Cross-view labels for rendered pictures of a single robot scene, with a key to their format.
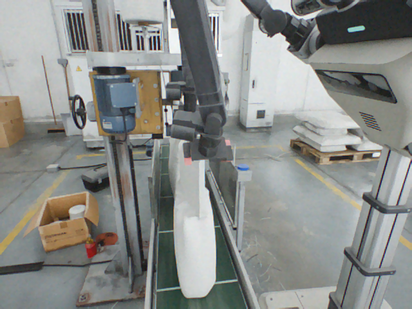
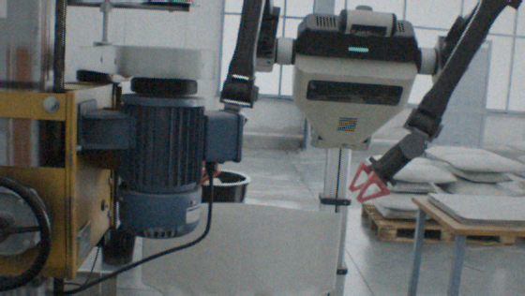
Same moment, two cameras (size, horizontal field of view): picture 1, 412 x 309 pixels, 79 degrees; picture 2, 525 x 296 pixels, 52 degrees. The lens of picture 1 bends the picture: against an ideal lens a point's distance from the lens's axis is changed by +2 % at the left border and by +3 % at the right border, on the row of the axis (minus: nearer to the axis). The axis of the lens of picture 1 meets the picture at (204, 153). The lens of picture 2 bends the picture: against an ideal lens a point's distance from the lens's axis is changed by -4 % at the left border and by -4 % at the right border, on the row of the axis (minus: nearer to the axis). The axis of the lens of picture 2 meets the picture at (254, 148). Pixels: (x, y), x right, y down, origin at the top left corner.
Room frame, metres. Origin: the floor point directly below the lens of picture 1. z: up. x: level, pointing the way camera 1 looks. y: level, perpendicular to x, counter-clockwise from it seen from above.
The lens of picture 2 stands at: (0.84, 1.37, 1.40)
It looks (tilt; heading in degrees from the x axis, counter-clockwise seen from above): 9 degrees down; 276
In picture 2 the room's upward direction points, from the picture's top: 4 degrees clockwise
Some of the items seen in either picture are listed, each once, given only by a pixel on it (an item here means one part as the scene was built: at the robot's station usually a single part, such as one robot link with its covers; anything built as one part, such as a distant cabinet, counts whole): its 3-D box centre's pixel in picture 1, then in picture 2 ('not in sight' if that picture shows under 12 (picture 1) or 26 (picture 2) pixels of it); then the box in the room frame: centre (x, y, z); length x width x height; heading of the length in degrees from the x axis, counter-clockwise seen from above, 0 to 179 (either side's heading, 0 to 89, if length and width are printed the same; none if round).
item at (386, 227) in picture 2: not in sight; (433, 222); (-0.35, -3.69, 0.07); 1.20 x 0.82 x 0.14; 7
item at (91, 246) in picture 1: (89, 243); not in sight; (1.47, 0.85, 0.12); 0.15 x 0.08 x 0.23; 9
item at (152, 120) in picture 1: (130, 101); (36, 167); (1.34, 0.40, 1.18); 0.34 x 0.25 x 0.31; 99
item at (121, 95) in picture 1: (121, 97); (214, 141); (1.02, 0.33, 1.25); 0.10 x 0.08 x 0.12; 124
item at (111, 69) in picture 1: (111, 70); (163, 86); (1.10, 0.39, 1.35); 0.12 x 0.12 x 0.04
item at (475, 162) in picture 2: not in sight; (483, 163); (-0.67, -3.50, 0.68); 0.66 x 0.42 x 0.13; 6
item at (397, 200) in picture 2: not in sight; (412, 199); (-0.08, -3.41, 0.33); 0.66 x 0.43 x 0.13; 9
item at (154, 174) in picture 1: (156, 171); not in sight; (1.83, 0.40, 0.54); 1.05 x 0.02 x 0.41; 9
